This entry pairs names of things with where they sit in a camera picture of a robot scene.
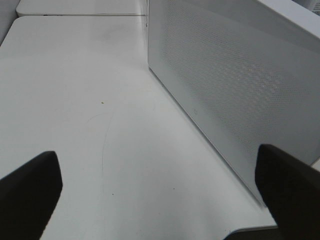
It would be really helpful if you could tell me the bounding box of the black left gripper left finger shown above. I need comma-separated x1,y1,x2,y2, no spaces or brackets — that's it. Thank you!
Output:
0,151,63,240

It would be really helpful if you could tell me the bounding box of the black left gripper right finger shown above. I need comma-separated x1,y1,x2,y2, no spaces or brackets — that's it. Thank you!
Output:
254,144,320,240

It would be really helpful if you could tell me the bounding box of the white microwave door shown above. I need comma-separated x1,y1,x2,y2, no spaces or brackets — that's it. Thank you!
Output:
148,0,320,201

